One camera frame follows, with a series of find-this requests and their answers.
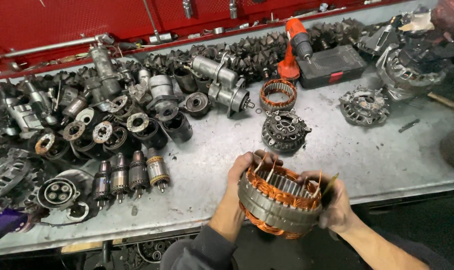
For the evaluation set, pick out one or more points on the person's right hand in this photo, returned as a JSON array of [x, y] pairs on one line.
[[337, 202]]

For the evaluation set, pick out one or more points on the person's left hand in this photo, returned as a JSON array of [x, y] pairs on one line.
[[240, 168]]

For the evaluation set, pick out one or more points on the person's left fingers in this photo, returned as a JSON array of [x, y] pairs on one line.
[[266, 157]]

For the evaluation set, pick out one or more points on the person's right fingers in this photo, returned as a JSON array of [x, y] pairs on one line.
[[310, 177]]

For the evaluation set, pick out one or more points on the small yellow-green hand tool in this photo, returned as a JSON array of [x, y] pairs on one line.
[[330, 187]]

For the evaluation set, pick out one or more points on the copper wound alternator stator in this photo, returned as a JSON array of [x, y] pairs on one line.
[[275, 204]]

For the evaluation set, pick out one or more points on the black alternator housing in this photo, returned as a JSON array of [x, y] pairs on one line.
[[283, 131]]

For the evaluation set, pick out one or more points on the grey starter motor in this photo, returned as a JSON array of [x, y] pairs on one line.
[[223, 88]]

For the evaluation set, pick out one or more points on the dark round bearing cap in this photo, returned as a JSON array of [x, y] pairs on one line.
[[197, 105]]

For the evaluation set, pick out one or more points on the grey alternator end cover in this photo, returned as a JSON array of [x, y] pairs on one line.
[[364, 107]]

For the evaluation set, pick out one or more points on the black cylindrical starter casing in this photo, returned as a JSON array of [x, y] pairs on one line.
[[178, 127]]

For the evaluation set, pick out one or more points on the row of dark alternator rotors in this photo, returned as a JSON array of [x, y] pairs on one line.
[[257, 52]]

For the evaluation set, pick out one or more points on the starter armature with brass band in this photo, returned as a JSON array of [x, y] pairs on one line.
[[157, 170]]

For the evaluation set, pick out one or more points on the small dark metal bolt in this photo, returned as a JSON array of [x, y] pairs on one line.
[[409, 125]]

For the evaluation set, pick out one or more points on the black plastic tool case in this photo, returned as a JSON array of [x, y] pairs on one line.
[[330, 65]]

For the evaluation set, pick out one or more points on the dark grey sleeve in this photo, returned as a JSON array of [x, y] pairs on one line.
[[200, 251]]

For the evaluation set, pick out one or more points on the grey starter solenoid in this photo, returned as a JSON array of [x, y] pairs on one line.
[[163, 95]]

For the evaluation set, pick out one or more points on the dark starter armature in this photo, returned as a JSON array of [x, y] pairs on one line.
[[119, 178], [138, 174], [101, 183]]

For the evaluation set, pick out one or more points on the large silver alternator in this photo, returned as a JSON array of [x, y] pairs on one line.
[[407, 73]]

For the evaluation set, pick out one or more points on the parts under workbench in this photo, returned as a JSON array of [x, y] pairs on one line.
[[148, 251]]

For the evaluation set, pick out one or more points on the heap of starter motor parts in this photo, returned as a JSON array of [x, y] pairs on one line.
[[80, 108]]

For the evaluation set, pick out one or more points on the planetary gear housing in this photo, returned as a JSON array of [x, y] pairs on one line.
[[57, 193]]

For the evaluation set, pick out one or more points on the red tool cabinet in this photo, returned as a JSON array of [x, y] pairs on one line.
[[80, 22]]

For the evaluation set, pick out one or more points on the long metal bar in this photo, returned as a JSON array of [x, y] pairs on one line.
[[50, 47]]

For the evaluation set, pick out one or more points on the silver ribbed alternator housing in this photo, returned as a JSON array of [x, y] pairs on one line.
[[7, 174]]

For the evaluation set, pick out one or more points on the purple cylindrical part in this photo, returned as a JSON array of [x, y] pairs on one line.
[[5, 223]]

